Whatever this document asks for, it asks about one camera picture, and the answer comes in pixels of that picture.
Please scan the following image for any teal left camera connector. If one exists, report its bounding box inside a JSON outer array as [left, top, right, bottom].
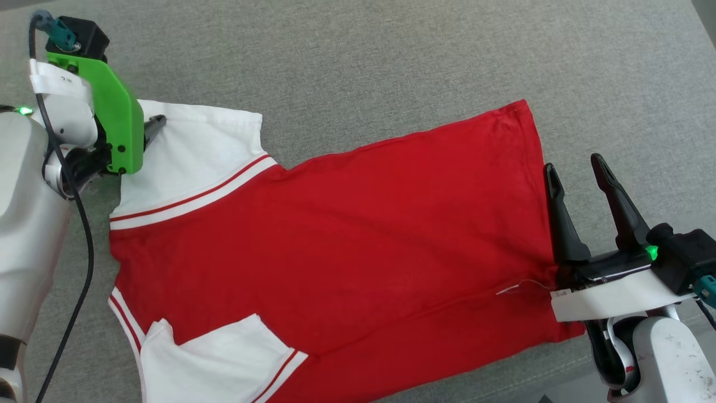
[[32, 10, 79, 53]]

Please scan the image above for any grey fabric sofa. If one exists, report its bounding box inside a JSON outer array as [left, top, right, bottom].
[[0, 0, 716, 403]]

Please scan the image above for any teal right camera connector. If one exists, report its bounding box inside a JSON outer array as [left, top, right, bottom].
[[692, 275, 716, 310]]

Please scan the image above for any red and white jersey shirt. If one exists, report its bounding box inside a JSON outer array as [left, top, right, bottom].
[[108, 99, 586, 403]]

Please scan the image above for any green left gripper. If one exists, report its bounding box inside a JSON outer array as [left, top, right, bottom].
[[44, 50, 168, 197]]

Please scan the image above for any teal camera connector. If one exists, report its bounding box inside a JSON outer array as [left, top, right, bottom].
[[32, 10, 79, 53], [692, 275, 716, 310]]

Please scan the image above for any black camera cable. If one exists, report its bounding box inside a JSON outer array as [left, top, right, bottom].
[[696, 299, 716, 331], [28, 12, 96, 403]]

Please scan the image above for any black right camera cable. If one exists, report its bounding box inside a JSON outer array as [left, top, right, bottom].
[[696, 299, 716, 331]]

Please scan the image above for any white tape label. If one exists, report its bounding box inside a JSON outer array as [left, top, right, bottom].
[[29, 58, 93, 97]]

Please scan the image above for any black left camera cable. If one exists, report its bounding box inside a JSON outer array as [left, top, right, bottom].
[[28, 12, 96, 403]]

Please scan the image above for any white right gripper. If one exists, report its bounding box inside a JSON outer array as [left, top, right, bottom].
[[543, 153, 698, 324]]

